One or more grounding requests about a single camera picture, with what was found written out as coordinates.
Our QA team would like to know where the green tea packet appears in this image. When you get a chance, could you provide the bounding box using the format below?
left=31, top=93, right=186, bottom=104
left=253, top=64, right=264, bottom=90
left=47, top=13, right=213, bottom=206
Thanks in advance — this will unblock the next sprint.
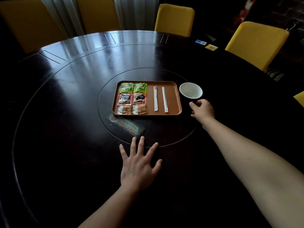
left=133, top=83, right=148, bottom=94
left=119, top=83, right=133, bottom=94

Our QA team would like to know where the yellow chair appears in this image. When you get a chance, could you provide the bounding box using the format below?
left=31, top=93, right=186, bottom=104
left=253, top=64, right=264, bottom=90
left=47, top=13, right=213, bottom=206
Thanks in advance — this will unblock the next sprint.
left=154, top=4, right=195, bottom=38
left=293, top=91, right=304, bottom=108
left=225, top=21, right=290, bottom=72
left=0, top=0, right=66, bottom=54
left=76, top=0, right=121, bottom=35

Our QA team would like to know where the red coffee packet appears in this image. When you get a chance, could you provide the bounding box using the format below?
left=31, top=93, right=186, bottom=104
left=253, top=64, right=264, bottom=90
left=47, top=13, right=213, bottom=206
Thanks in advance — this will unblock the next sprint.
left=132, top=93, right=147, bottom=106
left=117, top=93, right=132, bottom=106

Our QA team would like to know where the red and white decoration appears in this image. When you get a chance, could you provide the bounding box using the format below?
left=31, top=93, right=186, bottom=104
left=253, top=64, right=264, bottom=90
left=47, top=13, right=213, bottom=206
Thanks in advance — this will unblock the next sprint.
left=233, top=0, right=257, bottom=27

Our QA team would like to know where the person's left hand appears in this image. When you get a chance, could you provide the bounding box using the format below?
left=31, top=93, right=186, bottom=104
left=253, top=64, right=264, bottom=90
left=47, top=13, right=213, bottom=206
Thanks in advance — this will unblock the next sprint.
left=119, top=136, right=163, bottom=192

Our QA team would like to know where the green printed table card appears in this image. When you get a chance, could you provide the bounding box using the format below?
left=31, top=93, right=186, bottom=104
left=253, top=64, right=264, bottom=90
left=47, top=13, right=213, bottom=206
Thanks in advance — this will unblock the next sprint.
left=106, top=113, right=146, bottom=138

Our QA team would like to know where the person's left forearm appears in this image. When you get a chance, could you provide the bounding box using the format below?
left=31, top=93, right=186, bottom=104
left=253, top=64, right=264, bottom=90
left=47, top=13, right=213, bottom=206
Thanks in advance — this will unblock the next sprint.
left=77, top=185, right=141, bottom=228

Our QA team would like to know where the brown rectangular tray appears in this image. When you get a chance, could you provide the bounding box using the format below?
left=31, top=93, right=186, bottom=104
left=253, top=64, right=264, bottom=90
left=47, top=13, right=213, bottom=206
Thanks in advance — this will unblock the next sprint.
left=112, top=80, right=183, bottom=116

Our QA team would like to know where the person's right forearm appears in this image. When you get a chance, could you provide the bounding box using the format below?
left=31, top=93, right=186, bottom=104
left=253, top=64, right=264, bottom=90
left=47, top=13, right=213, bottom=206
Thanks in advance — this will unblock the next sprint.
left=202, top=117, right=304, bottom=228

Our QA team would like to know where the person's right hand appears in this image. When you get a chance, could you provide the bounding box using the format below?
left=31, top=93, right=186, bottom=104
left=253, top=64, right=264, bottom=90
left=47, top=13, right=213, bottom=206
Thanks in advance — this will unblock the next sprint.
left=189, top=99, right=215, bottom=127

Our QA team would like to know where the grey curtain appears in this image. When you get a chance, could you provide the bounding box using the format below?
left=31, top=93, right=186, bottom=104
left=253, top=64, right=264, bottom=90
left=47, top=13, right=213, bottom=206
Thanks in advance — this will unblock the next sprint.
left=39, top=0, right=160, bottom=38

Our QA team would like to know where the black cup with white inside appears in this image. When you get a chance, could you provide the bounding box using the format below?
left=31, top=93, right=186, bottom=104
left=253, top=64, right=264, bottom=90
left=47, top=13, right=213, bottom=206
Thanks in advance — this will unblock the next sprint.
left=179, top=82, right=203, bottom=103

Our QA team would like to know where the brown and white sugar packet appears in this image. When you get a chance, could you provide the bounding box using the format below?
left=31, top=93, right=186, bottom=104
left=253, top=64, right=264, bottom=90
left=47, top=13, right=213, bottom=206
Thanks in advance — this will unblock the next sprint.
left=117, top=105, right=133, bottom=115
left=132, top=104, right=148, bottom=115

